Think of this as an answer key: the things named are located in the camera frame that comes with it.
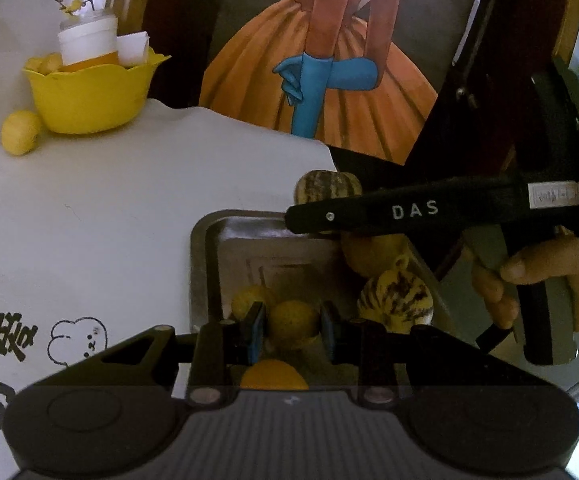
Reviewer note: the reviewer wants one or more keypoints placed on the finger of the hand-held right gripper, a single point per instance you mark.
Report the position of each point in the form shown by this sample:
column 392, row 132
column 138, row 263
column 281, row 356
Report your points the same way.
column 329, row 216

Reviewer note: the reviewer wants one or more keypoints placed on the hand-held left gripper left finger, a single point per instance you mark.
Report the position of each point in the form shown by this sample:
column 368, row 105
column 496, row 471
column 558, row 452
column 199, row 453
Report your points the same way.
column 257, row 332

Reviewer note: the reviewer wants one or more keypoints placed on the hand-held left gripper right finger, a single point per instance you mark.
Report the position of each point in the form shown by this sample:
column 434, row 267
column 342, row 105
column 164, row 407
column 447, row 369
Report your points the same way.
column 329, row 332

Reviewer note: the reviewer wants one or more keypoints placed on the green striped melon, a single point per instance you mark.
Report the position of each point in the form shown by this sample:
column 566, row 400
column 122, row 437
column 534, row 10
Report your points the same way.
column 327, row 185

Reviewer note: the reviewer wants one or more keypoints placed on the small tan round fruit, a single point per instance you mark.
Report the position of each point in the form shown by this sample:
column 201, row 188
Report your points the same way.
column 244, row 302

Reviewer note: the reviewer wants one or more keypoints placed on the yellow pear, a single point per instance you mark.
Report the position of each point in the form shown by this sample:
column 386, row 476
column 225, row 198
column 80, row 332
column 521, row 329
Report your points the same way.
column 292, row 325

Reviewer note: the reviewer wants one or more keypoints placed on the small orange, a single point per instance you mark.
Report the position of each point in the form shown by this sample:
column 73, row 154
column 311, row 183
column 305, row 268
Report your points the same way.
column 274, row 377

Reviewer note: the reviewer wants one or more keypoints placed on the brown-yellow mango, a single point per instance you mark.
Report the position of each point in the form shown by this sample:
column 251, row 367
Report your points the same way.
column 369, row 256

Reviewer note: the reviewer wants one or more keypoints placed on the metal tray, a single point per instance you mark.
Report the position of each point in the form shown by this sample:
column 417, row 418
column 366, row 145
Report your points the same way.
column 269, row 265

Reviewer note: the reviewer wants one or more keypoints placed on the yellow striped melon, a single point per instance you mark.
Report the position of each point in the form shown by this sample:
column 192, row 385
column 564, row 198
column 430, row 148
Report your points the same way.
column 394, row 300

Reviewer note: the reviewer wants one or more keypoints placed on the person's right hand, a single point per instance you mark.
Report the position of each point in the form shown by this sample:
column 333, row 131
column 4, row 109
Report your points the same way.
column 544, row 262

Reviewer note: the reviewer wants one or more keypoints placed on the orange dress door poster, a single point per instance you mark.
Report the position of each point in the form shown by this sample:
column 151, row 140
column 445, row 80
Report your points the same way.
column 249, row 85

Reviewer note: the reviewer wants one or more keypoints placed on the white paper cup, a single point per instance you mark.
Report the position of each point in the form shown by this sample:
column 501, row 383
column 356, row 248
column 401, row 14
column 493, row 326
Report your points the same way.
column 132, row 50

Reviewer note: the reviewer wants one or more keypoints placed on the yellow flower-shaped bowl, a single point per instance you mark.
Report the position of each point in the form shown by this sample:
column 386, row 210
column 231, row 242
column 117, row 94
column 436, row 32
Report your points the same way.
column 89, row 100

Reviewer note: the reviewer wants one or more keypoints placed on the white jar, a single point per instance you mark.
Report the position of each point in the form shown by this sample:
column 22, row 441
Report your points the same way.
column 87, row 42

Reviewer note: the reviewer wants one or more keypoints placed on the yellow lemon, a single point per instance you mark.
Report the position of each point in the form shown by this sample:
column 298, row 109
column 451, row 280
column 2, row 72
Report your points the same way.
column 19, row 132

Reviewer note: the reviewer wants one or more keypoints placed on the small yellow fruit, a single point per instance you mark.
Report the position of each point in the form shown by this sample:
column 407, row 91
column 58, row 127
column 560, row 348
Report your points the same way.
column 44, row 63

